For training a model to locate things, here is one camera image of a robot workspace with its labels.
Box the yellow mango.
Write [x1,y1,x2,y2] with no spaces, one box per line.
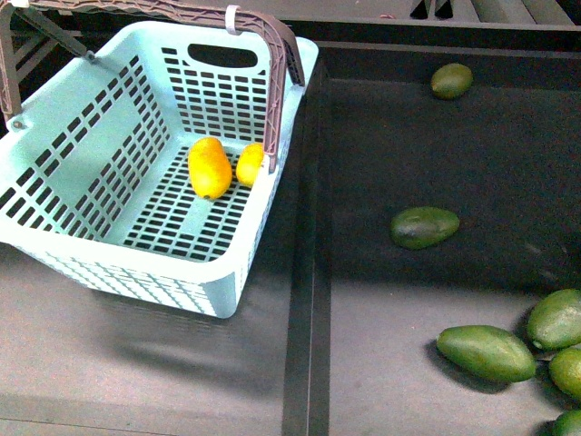
[187,137,232,200]

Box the green avocado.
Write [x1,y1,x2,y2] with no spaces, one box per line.
[390,206,460,250]

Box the green mango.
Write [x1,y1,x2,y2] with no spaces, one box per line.
[436,325,537,383]

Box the light blue plastic basket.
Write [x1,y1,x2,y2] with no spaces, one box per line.
[1,22,306,318]

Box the brown basket handle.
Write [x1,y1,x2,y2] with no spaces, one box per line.
[1,1,306,173]

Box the yellow lemon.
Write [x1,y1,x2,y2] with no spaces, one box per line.
[235,143,264,187]

